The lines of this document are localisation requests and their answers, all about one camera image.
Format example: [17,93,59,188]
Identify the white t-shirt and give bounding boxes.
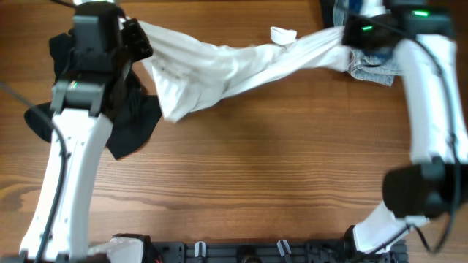
[140,22,351,122]

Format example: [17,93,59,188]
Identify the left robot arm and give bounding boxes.
[4,1,152,262]

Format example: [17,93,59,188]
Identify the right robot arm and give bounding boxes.
[343,1,467,261]

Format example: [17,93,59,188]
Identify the black folded garment under jeans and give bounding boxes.
[319,0,335,28]

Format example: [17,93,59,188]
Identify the light blue denim jeans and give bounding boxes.
[333,0,402,86]

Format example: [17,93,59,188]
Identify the black t-shirt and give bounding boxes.
[23,30,162,160]

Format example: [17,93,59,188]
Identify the left black camera cable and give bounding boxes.
[0,80,72,263]

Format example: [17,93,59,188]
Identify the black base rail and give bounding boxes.
[154,240,409,263]

